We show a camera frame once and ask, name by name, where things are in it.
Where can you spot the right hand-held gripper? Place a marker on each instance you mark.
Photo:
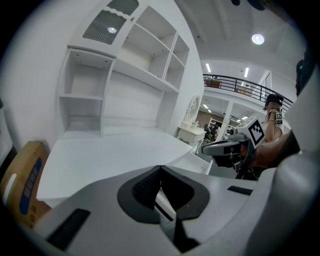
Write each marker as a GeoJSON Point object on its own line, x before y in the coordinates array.
{"type": "Point", "coordinates": [256, 132]}

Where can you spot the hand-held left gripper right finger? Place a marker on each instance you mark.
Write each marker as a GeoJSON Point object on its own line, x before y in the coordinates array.
{"type": "Point", "coordinates": [220, 200]}

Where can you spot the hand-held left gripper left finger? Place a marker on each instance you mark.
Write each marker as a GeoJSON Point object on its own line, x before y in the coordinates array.
{"type": "Point", "coordinates": [100, 200]}

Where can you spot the person's right forearm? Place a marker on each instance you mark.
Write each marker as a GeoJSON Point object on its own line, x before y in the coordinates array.
{"type": "Point", "coordinates": [277, 152]}

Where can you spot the white desk with hutch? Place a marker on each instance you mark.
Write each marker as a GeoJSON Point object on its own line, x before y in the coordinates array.
{"type": "Point", "coordinates": [112, 150]}

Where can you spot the cream carved vanity table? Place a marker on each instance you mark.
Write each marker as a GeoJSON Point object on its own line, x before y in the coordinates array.
{"type": "Point", "coordinates": [191, 135]}

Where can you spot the oval vanity mirror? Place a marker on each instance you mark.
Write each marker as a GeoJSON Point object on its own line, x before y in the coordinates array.
{"type": "Point", "coordinates": [193, 110]}

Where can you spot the black balcony railing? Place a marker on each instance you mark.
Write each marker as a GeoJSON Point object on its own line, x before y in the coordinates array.
{"type": "Point", "coordinates": [250, 87]}

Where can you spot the brown cardboard box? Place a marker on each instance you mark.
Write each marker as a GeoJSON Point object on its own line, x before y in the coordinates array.
{"type": "Point", "coordinates": [27, 180]}

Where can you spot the ceiling strip light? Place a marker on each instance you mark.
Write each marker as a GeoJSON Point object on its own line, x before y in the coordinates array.
{"type": "Point", "coordinates": [207, 68]}
{"type": "Point", "coordinates": [246, 72]}

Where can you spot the round ceiling lamp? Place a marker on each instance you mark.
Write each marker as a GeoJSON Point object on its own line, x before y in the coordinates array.
{"type": "Point", "coordinates": [257, 39]}

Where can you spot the arched glass cabinet door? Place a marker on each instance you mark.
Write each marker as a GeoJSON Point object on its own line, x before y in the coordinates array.
{"type": "Point", "coordinates": [105, 25]}

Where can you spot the black head-worn camera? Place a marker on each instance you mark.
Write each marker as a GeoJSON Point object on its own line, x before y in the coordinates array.
{"type": "Point", "coordinates": [247, 3]}

